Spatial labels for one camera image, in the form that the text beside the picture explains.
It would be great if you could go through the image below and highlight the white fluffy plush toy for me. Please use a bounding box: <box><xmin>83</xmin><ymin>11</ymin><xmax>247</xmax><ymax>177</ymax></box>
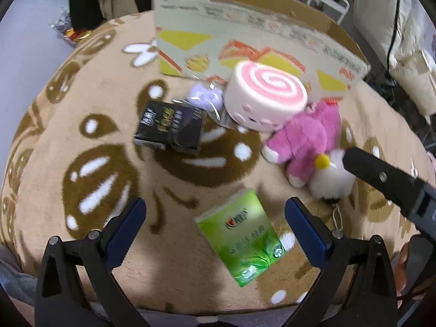
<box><xmin>308</xmin><ymin>148</ymin><xmax>356</xmax><ymax>229</ymax></box>

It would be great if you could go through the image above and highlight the small purple toy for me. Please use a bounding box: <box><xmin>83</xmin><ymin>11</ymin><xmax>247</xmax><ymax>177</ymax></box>
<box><xmin>184</xmin><ymin>81</ymin><xmax>227</xmax><ymax>111</ymax></box>

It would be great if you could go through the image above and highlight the cream office chair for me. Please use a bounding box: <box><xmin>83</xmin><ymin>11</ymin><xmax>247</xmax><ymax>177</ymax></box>
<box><xmin>354</xmin><ymin>0</ymin><xmax>436</xmax><ymax>116</ymax></box>

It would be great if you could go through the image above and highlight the pink plush toy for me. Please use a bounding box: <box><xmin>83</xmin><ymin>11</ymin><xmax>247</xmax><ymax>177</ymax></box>
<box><xmin>262</xmin><ymin>101</ymin><xmax>342</xmax><ymax>188</ymax></box>

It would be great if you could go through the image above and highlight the crinkled plastic bag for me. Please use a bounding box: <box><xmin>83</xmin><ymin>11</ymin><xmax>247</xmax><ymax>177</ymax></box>
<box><xmin>51</xmin><ymin>10</ymin><xmax>92</xmax><ymax>46</ymax></box>

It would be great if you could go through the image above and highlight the grey cloth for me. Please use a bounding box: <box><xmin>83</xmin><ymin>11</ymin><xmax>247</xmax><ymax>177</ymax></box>
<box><xmin>0</xmin><ymin>245</ymin><xmax>38</xmax><ymax>304</ymax></box>

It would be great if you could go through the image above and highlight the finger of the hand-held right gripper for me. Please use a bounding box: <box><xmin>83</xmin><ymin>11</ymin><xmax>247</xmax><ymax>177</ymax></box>
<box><xmin>342</xmin><ymin>147</ymin><xmax>423</xmax><ymax>217</ymax></box>

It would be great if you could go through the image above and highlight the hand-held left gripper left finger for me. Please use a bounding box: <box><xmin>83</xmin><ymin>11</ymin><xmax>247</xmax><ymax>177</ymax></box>
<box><xmin>34</xmin><ymin>198</ymin><xmax>150</xmax><ymax>327</ymax></box>

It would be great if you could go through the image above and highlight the black cable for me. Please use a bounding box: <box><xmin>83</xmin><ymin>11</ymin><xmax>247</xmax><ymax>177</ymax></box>
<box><xmin>385</xmin><ymin>0</ymin><xmax>403</xmax><ymax>79</ymax></box>

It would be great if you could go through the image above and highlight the black hanging clothing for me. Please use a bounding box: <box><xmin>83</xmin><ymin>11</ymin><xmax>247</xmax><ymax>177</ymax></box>
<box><xmin>69</xmin><ymin>0</ymin><xmax>103</xmax><ymax>29</ymax></box>

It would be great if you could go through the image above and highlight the person's right hand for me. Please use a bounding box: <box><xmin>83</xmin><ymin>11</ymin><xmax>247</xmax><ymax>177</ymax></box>
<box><xmin>394</xmin><ymin>243</ymin><xmax>411</xmax><ymax>297</ymax></box>

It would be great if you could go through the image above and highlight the pink swirl roll toy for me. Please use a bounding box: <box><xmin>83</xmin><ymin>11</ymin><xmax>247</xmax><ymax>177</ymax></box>
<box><xmin>223</xmin><ymin>60</ymin><xmax>309</xmax><ymax>133</ymax></box>

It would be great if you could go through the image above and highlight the green tissue packet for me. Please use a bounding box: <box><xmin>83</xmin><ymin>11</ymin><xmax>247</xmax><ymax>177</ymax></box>
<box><xmin>194</xmin><ymin>189</ymin><xmax>285</xmax><ymax>287</ymax></box>

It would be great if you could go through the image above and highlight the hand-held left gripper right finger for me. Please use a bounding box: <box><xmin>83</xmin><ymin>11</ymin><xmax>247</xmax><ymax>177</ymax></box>
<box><xmin>284</xmin><ymin>197</ymin><xmax>399</xmax><ymax>327</ymax></box>

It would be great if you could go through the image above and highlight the printed cardboard box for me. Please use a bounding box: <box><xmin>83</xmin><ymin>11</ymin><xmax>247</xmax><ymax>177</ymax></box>
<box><xmin>151</xmin><ymin>0</ymin><xmax>372</xmax><ymax>104</ymax></box>

